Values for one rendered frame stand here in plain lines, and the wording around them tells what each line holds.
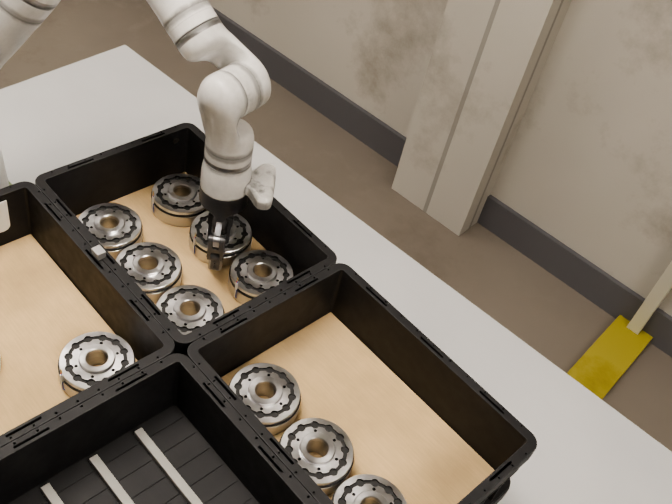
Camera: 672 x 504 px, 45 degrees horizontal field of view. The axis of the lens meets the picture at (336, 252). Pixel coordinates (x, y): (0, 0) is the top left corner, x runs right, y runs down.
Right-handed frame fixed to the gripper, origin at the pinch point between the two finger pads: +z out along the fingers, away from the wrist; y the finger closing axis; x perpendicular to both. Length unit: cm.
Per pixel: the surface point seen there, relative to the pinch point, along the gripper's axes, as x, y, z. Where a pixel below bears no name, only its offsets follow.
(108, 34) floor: -64, -190, 85
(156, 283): -8.2, 9.9, -0.7
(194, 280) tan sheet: -2.9, 5.6, 2.2
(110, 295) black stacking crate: -13.3, 17.3, -5.1
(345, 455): 22.2, 35.5, -0.7
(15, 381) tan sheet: -23.8, 28.9, 2.2
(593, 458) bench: 67, 20, 15
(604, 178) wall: 105, -96, 44
